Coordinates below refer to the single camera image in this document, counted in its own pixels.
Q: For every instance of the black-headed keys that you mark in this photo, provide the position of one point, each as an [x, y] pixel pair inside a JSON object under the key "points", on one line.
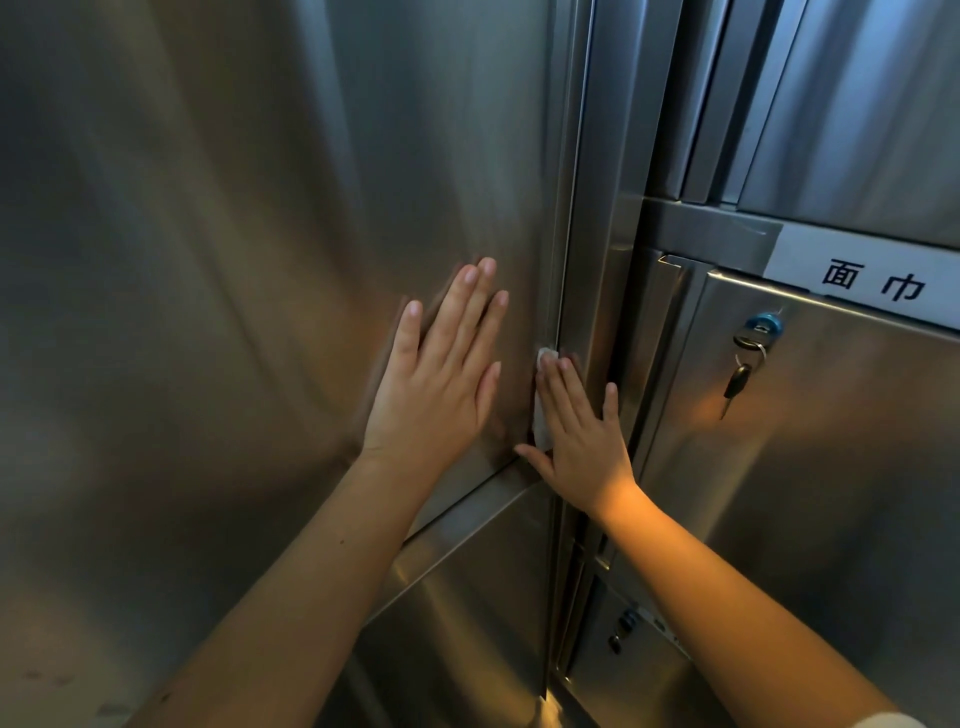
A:
{"points": [[739, 375]]}

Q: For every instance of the stainless steel cabinet body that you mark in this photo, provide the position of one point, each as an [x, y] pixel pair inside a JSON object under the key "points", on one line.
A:
{"points": [[705, 232], [622, 112]]}

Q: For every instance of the person's right hand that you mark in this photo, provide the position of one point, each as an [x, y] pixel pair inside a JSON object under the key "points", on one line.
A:
{"points": [[585, 457]]}

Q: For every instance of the person's left forearm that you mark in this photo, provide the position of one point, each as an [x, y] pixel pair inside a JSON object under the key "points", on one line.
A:
{"points": [[300, 600]]}

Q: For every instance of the person's white sleeve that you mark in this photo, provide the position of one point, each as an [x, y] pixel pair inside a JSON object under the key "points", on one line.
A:
{"points": [[892, 720]]}

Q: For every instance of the white wet wipe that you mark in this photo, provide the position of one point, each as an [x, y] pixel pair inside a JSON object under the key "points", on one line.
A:
{"points": [[537, 427]]}

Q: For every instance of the person's left hand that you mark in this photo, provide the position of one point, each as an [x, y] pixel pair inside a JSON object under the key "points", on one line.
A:
{"points": [[427, 405]]}

